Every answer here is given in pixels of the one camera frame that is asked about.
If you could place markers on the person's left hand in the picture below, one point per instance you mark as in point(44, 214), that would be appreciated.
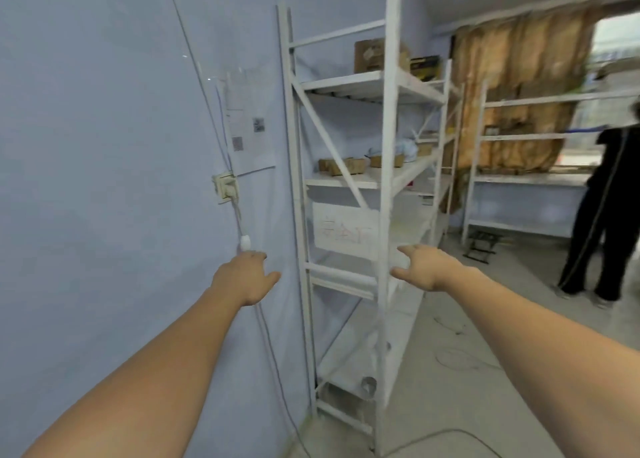
point(243, 275)

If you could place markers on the person's right forearm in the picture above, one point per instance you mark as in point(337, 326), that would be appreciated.
point(545, 357)

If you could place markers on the light blue plastic bag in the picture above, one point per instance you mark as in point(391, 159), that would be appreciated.
point(400, 150)

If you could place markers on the white wall socket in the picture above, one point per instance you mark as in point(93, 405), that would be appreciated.
point(225, 186)

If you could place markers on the white metal shelving rack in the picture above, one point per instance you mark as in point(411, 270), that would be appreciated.
point(365, 212)

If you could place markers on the black and yellow box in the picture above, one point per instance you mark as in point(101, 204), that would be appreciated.
point(425, 67)

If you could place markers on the person's left forearm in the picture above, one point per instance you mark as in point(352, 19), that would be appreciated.
point(145, 372)

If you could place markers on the person's left thumb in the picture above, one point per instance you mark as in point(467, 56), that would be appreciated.
point(270, 280)

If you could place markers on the person's right thumb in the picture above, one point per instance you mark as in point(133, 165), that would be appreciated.
point(400, 272)

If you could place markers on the small brown cardboard box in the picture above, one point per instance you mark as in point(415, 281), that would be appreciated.
point(331, 166)
point(356, 164)
point(387, 160)

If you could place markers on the person's right hand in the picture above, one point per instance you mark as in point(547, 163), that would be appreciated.
point(425, 267)

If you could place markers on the black folded stand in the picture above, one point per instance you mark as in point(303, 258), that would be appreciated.
point(482, 245)

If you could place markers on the white metal shelf frame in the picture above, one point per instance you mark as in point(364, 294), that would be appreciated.
point(520, 172)

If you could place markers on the paper notice sheets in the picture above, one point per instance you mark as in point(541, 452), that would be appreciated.
point(247, 122)

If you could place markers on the white sign board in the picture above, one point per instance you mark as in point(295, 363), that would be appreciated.
point(345, 230)

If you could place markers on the brown tattered curtain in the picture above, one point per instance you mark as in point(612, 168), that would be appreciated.
point(520, 92)

